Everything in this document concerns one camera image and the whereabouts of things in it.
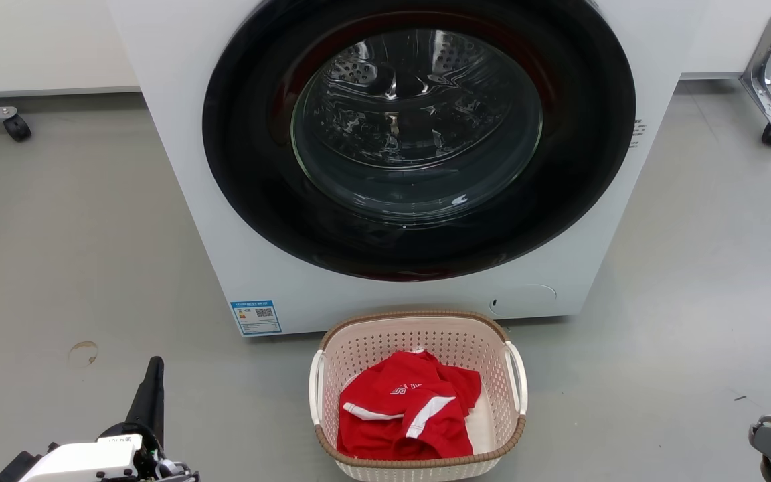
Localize round black washer door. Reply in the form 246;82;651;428
202;0;637;283

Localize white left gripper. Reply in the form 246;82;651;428
19;356;167;482

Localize red and white garment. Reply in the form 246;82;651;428
337;349;482;461

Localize white front-load washing machine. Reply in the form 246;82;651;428
106;0;711;337

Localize blue energy label sticker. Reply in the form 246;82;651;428
230;300;283;336

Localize beige plastic laundry basket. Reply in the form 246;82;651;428
309;310;529;482

